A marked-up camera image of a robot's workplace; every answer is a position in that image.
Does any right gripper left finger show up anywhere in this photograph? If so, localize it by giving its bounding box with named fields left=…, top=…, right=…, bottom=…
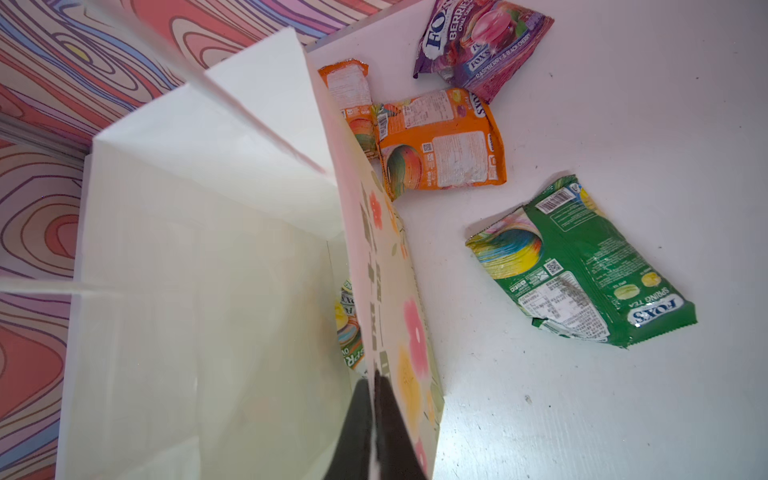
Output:
left=324, top=379, right=373, bottom=480

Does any orange Fox's bag large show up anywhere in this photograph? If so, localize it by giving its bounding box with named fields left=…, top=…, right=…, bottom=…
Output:
left=374, top=88, right=507, bottom=200

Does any orange Fox's bag small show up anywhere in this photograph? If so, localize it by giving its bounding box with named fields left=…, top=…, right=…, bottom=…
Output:
left=318, top=59, right=380, bottom=162

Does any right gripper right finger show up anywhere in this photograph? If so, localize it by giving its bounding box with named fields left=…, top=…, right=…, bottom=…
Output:
left=373, top=371, right=426, bottom=480

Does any purple Fox's berries bag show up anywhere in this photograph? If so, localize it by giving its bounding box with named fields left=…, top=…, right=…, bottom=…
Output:
left=413, top=0, right=555, bottom=103

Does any white paper bag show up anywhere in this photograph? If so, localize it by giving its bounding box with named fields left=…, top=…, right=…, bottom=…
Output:
left=56, top=29, right=443, bottom=479

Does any green Fox's spring tea bag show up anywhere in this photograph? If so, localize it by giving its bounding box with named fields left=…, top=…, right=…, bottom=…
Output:
left=466, top=175, right=697, bottom=348

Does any yellow-green Fox's bag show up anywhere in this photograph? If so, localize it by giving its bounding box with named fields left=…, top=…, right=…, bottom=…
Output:
left=335, top=280, right=367, bottom=377

